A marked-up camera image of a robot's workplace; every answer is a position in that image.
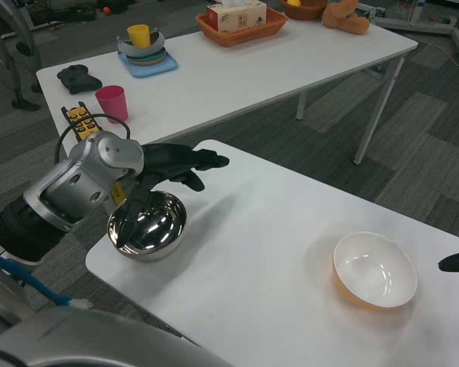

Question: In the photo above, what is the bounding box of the yellow plastic cup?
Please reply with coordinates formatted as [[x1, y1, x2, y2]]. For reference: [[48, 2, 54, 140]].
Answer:
[[126, 24, 151, 49]]

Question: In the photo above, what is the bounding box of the white bowl orange outside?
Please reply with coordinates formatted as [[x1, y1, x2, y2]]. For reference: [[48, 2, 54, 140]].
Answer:
[[331, 231, 418, 310]]

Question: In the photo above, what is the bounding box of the pink plastic cup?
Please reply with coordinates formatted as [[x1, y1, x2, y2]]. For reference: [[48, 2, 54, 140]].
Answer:
[[95, 85, 129, 124]]

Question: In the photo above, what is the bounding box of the yellow black remote control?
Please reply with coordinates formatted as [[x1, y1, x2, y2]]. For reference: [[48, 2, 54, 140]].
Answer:
[[60, 101, 105, 145]]

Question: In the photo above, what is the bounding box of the beige plate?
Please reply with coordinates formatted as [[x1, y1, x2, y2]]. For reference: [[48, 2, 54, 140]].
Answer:
[[128, 53, 168, 68]]

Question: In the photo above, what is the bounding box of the tissue box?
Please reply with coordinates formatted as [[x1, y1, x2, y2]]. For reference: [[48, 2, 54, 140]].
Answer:
[[205, 0, 268, 34]]

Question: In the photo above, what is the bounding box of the orange woven basket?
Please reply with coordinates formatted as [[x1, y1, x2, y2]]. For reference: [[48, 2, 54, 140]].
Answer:
[[194, 6, 291, 48]]

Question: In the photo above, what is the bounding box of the silver robot chest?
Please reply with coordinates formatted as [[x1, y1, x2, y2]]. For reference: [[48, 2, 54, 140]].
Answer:
[[0, 263, 234, 367]]

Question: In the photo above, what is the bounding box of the light blue tray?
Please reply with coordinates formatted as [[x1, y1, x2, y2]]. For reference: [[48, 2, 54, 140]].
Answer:
[[117, 48, 179, 79]]

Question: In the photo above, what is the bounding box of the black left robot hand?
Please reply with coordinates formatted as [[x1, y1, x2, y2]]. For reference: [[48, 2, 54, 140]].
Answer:
[[116, 143, 231, 244]]

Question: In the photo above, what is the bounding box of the black game controller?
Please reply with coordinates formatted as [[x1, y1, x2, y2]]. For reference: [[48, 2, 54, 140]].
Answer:
[[56, 64, 103, 96]]

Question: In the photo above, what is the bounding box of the shiny metal bowl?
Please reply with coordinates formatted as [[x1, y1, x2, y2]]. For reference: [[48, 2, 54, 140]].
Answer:
[[106, 190, 187, 264]]

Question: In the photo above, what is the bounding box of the black silver humanoid robot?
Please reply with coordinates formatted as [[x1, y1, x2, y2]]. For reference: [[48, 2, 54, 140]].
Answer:
[[0, 0, 43, 112]]

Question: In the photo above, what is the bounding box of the green plate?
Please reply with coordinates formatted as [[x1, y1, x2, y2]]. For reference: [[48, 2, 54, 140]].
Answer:
[[125, 49, 167, 64]]

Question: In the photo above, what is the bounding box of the brown-orange plastic bowl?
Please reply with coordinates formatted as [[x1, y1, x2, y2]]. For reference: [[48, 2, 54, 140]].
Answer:
[[279, 0, 329, 21]]

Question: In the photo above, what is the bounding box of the grey bowl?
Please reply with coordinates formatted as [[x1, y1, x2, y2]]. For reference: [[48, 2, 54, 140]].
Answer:
[[117, 28, 165, 59]]

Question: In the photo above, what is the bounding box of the white folding table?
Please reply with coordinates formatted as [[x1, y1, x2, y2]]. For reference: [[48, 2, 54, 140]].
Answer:
[[35, 7, 419, 166]]

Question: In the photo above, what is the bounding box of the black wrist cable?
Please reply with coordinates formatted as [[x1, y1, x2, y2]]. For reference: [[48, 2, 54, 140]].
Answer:
[[54, 112, 131, 164]]

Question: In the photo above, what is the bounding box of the brown teddy bear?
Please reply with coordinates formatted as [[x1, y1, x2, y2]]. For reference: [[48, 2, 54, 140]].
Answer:
[[321, 0, 371, 36]]

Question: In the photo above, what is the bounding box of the blue cable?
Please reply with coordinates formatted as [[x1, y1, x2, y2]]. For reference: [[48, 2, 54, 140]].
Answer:
[[0, 252, 93, 310]]

